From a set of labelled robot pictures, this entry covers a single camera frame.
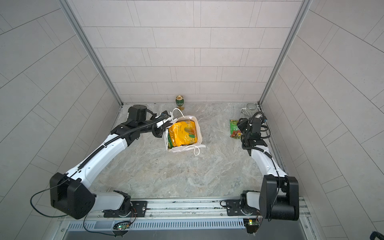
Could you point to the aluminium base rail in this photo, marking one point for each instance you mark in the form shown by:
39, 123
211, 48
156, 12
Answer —
186, 210

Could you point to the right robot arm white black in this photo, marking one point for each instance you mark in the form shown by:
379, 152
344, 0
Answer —
278, 198

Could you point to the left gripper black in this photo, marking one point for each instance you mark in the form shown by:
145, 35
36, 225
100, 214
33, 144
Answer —
161, 129

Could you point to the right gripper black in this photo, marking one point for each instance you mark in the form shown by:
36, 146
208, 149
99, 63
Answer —
243, 123

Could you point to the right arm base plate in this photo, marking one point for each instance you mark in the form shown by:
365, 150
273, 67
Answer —
239, 208

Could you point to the green red snack bag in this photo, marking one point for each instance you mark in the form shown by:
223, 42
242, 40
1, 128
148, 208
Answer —
235, 132

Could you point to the striped ceramic mug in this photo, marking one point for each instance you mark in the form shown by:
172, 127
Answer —
250, 109

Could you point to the left circuit board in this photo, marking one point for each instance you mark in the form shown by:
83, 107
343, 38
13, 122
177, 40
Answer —
122, 226

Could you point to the right circuit board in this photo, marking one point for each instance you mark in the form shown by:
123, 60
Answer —
251, 225

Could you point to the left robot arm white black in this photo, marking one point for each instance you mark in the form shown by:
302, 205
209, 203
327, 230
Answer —
70, 193

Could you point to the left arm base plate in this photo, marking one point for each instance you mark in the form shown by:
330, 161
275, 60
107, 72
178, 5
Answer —
138, 208

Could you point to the large yellow snack bag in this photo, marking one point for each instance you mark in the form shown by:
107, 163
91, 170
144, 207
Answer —
182, 133

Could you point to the circuit board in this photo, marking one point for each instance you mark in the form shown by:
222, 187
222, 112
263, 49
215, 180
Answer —
122, 226
251, 225

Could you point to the white paper bag pig print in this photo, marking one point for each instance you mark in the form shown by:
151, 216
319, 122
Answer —
177, 116

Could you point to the green drink can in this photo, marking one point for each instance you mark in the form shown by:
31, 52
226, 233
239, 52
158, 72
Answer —
180, 102

